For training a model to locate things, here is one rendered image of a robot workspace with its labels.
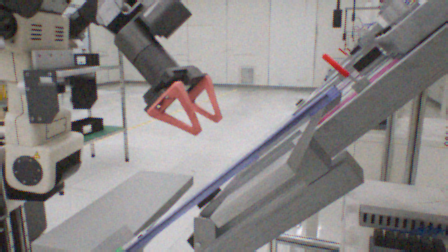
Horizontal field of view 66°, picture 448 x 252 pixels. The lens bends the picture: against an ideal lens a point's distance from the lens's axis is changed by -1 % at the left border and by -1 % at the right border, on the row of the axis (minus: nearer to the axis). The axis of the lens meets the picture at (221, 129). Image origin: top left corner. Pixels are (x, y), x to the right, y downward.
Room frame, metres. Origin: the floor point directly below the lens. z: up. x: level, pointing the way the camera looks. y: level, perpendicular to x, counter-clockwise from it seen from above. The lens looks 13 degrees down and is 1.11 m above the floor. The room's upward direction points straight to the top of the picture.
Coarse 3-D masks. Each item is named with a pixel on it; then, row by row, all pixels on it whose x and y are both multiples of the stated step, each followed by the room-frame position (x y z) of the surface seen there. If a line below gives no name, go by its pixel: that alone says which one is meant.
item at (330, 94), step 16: (320, 96) 0.36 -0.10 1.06; (336, 96) 0.35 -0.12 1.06; (304, 112) 0.36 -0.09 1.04; (288, 128) 0.37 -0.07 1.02; (240, 160) 0.38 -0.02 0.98; (224, 176) 0.39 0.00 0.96; (208, 192) 0.40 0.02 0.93; (176, 208) 0.42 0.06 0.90; (160, 224) 0.42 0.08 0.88; (144, 240) 0.43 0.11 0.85
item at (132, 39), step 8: (136, 16) 0.57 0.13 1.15; (128, 24) 0.56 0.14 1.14; (136, 24) 0.57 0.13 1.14; (120, 32) 0.56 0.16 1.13; (128, 32) 0.56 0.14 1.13; (136, 32) 0.56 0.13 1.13; (144, 32) 0.57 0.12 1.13; (120, 40) 0.56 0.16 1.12; (128, 40) 0.56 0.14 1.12; (136, 40) 0.55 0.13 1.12; (144, 40) 0.56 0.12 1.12; (152, 40) 0.56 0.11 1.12; (120, 48) 0.57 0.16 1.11; (128, 48) 0.56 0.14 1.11; (136, 48) 0.55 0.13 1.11; (144, 48) 0.55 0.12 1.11; (128, 56) 0.56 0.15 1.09; (136, 56) 0.55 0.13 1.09
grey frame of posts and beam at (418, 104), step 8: (416, 96) 1.20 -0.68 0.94; (424, 96) 1.19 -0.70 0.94; (416, 104) 1.20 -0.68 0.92; (424, 104) 1.19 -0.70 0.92; (416, 112) 1.19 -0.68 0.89; (424, 112) 1.19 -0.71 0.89; (416, 120) 1.20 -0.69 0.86; (408, 128) 1.23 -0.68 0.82; (416, 128) 1.20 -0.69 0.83; (408, 136) 1.21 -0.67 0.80; (416, 136) 1.19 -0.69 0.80; (408, 144) 1.20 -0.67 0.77; (416, 144) 1.19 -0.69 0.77; (408, 152) 1.20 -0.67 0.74; (416, 152) 1.19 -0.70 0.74; (408, 160) 1.20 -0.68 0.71; (416, 160) 1.19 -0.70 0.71; (408, 168) 1.20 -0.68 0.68; (416, 168) 1.19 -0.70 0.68; (408, 176) 1.20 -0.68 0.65; (408, 184) 1.20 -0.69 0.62; (272, 240) 1.37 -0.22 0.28; (272, 248) 1.36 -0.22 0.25
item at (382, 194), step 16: (352, 192) 1.12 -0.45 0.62; (368, 192) 1.12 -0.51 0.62; (384, 192) 1.12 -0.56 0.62; (400, 192) 1.12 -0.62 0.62; (416, 192) 1.12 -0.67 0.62; (432, 192) 1.12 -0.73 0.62; (352, 208) 1.00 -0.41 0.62; (400, 208) 1.00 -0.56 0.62; (416, 208) 0.99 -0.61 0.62; (432, 208) 0.99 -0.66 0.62; (352, 224) 0.90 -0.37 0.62; (352, 240) 0.81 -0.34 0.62; (368, 240) 0.81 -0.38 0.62
